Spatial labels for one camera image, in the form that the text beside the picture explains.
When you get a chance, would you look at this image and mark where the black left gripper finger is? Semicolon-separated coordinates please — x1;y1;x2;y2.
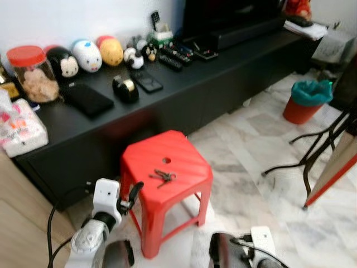
127;182;144;209

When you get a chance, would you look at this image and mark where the metal key bunch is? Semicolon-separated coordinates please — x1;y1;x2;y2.
149;169;177;188

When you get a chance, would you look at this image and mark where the red plastic stool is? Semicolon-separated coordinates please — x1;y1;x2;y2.
120;130;214;259

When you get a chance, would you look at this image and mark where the robot right leg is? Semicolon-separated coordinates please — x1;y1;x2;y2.
209;232;246;268

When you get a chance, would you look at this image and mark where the black tape dispenser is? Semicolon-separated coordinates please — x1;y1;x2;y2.
112;74;140;104

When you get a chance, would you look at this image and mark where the black wallet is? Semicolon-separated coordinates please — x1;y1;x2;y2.
60;83;115;119

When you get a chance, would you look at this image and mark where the black smartphone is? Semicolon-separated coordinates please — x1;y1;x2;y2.
131;70;164;94

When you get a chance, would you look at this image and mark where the white pink tissue pack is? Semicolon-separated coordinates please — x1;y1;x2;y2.
0;89;49;158

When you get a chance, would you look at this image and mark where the small white black plush toy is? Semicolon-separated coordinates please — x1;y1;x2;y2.
123;47;144;70

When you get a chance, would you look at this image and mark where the black TV console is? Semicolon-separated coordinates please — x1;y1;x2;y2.
11;28;335;210

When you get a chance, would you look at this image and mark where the orange and red plush toy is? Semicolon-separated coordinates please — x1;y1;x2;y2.
96;35;124;68

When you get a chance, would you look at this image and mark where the white and blue plush toy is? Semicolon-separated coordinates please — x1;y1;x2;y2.
71;39;103;73

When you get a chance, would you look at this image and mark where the black and white plush toy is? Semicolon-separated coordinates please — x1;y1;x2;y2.
46;46;80;79

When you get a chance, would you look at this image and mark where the black remote with red buttons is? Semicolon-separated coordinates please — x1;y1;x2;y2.
192;47;219;60

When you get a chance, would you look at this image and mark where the clear jar with red lid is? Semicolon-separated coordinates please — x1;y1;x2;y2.
7;46;60;104

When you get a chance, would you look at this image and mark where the green white remote holder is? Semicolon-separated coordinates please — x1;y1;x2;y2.
148;27;175;46

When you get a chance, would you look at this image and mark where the black and red chair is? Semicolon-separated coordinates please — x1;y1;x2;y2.
329;53;357;109

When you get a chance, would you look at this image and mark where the dark golden bottle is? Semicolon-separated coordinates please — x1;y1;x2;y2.
0;63;22;100

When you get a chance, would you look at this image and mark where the small black remote control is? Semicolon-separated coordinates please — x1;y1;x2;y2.
151;11;161;31

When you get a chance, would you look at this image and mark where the red waste bin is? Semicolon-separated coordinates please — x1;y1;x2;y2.
283;96;325;125

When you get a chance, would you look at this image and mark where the black soundbar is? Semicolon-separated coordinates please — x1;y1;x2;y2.
209;16;288;52

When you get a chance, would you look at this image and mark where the grey box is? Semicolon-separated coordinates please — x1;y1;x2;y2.
311;28;355;65

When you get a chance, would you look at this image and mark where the black television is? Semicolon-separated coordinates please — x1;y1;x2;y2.
181;0;285;40

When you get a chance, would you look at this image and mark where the white folded cloth stack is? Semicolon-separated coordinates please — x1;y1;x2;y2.
283;20;329;41

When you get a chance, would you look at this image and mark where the small black case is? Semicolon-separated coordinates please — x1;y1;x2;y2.
290;16;314;27

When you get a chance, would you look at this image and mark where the red figurine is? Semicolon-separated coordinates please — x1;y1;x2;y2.
284;0;312;20

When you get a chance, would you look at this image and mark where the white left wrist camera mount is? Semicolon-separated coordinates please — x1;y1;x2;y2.
92;179;122;217

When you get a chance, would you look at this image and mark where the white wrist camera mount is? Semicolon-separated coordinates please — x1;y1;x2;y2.
250;226;277;257
92;179;122;217

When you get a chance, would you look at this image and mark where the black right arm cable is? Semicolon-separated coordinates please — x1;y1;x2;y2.
229;237;285;268

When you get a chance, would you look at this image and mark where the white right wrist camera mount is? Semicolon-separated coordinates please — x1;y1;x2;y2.
250;226;277;257

